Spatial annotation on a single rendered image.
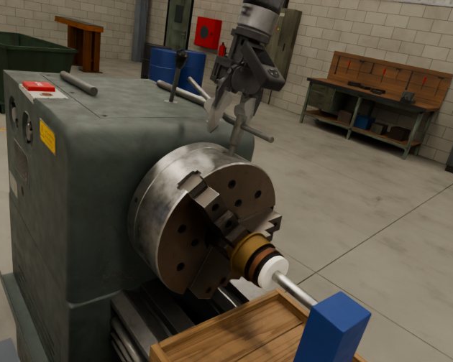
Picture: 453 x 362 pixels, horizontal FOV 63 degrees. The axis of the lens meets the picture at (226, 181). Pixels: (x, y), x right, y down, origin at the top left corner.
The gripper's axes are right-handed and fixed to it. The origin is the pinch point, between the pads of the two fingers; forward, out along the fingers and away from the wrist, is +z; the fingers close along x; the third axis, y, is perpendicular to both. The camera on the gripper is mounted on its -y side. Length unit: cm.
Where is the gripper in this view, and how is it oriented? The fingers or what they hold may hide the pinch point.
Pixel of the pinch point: (227, 131)
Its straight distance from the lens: 77.8
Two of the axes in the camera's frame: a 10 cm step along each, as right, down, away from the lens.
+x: -8.0, -0.7, -6.0
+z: -3.1, 9.0, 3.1
